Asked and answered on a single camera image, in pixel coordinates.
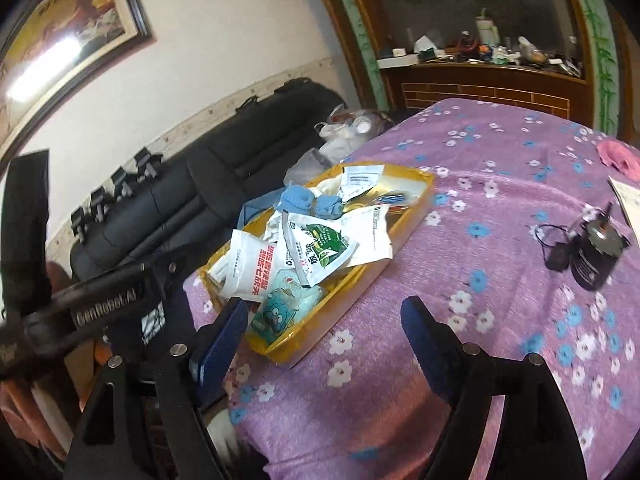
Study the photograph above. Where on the electric motor with cable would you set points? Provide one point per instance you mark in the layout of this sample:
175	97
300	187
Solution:
590	248

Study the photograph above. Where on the pink cloth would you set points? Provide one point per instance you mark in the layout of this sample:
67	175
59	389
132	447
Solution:
620	156

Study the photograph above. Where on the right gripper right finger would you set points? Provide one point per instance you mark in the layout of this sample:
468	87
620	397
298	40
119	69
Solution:
435	346

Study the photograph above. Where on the yellow taped foam tray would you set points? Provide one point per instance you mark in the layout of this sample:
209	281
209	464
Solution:
381	221

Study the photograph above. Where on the white tumbler cup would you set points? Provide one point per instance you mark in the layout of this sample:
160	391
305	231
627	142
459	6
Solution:
487	30

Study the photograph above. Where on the wooden cabinet with clutter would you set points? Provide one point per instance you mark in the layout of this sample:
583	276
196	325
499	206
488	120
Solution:
567	58

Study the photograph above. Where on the blue knitted sock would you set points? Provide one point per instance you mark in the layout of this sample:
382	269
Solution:
299	200

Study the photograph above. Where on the clear plastic bag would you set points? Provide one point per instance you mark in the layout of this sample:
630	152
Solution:
345	131

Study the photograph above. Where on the black leather sofa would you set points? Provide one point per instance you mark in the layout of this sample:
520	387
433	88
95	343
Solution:
198	193

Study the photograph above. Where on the blue cloth on sofa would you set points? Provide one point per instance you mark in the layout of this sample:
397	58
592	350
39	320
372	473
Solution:
252	208

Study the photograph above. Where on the green white snack pouch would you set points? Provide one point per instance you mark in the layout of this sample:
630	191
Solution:
318	247

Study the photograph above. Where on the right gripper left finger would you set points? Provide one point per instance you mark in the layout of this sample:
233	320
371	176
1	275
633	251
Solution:
214	347

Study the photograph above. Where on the white paper manual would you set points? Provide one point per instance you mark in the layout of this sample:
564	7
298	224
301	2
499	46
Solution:
629	198

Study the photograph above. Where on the white label sheet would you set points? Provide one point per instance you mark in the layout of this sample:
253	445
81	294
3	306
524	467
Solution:
357	180

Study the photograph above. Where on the teal cartoon packet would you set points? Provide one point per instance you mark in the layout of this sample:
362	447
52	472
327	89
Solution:
287	303

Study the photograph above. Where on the white red-text pouch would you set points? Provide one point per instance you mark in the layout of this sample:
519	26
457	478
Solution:
247	269

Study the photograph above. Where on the purple floral tablecloth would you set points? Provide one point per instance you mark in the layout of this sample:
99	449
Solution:
358	406

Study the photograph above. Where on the framed painting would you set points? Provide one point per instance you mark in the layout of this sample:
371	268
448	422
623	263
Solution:
50	48

